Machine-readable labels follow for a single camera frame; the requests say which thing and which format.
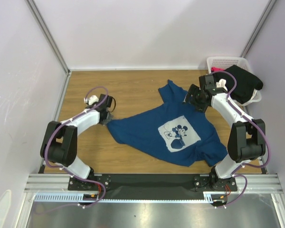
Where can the red garment in basket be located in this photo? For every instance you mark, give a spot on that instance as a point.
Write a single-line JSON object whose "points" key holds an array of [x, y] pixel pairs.
{"points": [[215, 69]]}

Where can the grey slotted cable duct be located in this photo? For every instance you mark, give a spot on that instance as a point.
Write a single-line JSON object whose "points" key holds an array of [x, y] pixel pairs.
{"points": [[91, 198]]}

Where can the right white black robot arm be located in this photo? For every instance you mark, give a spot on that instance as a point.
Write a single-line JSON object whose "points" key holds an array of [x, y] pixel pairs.
{"points": [[247, 139]]}

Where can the left aluminium frame post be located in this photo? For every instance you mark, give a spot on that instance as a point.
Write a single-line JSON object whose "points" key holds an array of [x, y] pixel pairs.
{"points": [[46, 32]]}

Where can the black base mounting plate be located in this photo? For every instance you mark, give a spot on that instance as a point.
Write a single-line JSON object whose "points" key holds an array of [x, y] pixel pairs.
{"points": [[162, 186]]}

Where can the white cream garment in basket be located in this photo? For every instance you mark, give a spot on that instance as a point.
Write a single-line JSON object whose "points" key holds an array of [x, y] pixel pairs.
{"points": [[222, 84]]}

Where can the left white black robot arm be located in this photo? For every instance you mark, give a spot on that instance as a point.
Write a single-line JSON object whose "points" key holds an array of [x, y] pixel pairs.
{"points": [[59, 145]]}

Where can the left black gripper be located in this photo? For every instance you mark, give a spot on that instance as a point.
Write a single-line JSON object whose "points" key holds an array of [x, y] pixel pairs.
{"points": [[108, 119]]}

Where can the right aluminium frame post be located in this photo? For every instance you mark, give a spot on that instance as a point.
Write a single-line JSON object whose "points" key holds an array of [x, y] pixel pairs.
{"points": [[259, 25]]}

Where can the white plastic laundry basket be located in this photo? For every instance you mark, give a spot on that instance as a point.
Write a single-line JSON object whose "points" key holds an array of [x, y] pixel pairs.
{"points": [[226, 62]]}

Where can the black t shirt in basket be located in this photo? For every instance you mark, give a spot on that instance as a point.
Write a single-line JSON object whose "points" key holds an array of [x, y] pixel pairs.
{"points": [[247, 83]]}

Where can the blue printed t shirt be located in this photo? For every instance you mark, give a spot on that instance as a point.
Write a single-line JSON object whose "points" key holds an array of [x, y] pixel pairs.
{"points": [[173, 132]]}

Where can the aluminium frame post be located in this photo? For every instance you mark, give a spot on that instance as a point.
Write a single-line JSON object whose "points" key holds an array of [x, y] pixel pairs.
{"points": [[46, 32], [259, 25]]}

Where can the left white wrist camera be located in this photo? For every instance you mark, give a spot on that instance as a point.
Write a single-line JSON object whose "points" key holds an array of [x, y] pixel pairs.
{"points": [[91, 100]]}

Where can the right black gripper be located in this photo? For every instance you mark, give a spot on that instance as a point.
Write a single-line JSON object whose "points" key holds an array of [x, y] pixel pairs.
{"points": [[191, 94]]}

